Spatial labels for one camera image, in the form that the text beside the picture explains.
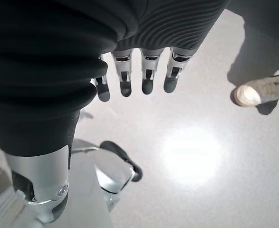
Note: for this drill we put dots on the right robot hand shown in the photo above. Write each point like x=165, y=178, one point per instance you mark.
x=46, y=59

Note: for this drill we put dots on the grey sneaker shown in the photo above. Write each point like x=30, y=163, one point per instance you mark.
x=260, y=90

